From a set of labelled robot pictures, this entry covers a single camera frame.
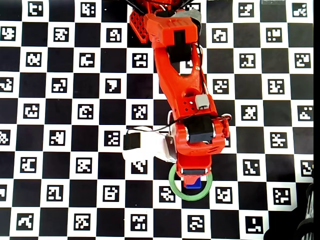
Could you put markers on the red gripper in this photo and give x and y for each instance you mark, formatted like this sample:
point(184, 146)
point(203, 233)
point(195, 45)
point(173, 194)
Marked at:
point(194, 172)

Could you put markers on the red lattice robot base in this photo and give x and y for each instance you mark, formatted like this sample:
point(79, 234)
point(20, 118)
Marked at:
point(138, 27)

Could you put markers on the black ribbed flexible tripod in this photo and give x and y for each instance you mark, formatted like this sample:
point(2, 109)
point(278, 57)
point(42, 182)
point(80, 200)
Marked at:
point(309, 207)

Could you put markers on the red robot arm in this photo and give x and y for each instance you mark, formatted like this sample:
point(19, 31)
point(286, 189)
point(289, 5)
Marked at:
point(180, 82)

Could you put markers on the grey duct tape patch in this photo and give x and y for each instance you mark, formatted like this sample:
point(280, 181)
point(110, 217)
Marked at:
point(188, 15)

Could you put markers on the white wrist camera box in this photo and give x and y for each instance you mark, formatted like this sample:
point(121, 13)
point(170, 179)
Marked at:
point(150, 146)

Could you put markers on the blue cube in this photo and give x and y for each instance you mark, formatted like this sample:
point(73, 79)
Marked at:
point(193, 185)

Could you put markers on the clear tape strip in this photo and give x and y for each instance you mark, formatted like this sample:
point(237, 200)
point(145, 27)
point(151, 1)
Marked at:
point(272, 2)

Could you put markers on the black white marker board mat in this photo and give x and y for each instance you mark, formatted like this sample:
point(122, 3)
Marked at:
point(87, 135)

